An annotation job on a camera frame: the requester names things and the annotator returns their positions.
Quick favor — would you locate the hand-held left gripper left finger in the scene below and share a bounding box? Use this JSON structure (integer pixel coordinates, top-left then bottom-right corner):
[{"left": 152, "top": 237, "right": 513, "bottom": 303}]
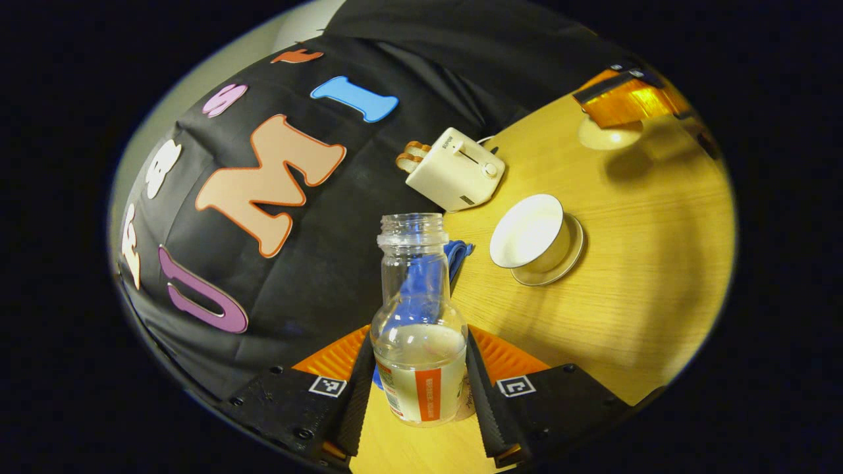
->
[{"left": 227, "top": 324, "right": 376, "bottom": 469}]

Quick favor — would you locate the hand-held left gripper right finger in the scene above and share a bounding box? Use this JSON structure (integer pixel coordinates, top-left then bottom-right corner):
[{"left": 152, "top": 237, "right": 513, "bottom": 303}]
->
[{"left": 465, "top": 324, "right": 636, "bottom": 469}]

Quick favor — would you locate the round cork coaster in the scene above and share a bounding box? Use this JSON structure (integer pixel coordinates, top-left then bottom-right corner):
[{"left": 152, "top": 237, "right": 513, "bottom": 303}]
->
[{"left": 456, "top": 372, "right": 477, "bottom": 422}]

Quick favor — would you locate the cream teacup lid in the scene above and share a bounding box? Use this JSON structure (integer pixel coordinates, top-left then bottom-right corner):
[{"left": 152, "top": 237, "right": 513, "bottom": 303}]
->
[{"left": 578, "top": 117, "right": 644, "bottom": 151}]

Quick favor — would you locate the clear glass water bottle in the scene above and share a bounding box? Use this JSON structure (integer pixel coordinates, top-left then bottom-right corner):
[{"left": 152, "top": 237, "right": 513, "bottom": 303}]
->
[{"left": 370, "top": 213, "right": 470, "bottom": 429}]

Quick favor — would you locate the cream teacup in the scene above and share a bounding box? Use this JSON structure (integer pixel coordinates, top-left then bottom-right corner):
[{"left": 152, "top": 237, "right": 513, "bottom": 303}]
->
[{"left": 489, "top": 194, "right": 571, "bottom": 274}]

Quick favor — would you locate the blue towel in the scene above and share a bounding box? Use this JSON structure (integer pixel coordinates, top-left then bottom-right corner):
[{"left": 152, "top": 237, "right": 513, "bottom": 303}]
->
[{"left": 373, "top": 240, "right": 474, "bottom": 390}]

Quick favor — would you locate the cream saucer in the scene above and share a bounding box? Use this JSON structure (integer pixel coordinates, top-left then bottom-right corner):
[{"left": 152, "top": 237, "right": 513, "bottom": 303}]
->
[{"left": 510, "top": 213, "right": 585, "bottom": 287}]

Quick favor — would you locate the white toaster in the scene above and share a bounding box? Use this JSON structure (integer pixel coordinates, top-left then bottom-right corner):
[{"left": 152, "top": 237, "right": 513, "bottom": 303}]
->
[{"left": 404, "top": 127, "right": 506, "bottom": 213}]

